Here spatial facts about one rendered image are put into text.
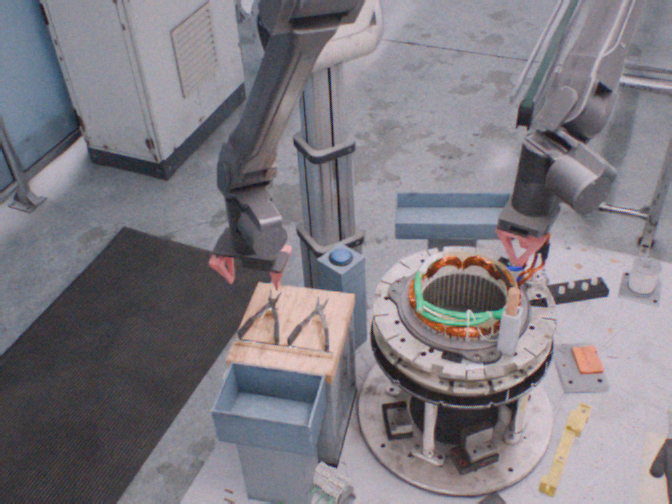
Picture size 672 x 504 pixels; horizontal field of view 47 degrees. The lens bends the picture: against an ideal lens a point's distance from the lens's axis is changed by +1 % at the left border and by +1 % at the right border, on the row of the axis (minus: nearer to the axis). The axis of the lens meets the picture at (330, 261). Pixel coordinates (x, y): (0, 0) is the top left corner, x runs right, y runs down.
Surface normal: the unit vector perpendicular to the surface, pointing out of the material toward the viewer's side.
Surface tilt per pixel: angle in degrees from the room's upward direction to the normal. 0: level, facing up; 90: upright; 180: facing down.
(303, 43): 119
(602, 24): 47
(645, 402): 0
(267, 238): 93
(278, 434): 90
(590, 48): 38
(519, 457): 0
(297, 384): 90
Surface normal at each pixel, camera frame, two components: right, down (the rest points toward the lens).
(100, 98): -0.40, 0.64
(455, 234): -0.07, 0.67
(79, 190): -0.05, -0.74
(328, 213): 0.49, 0.57
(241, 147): -0.77, 0.22
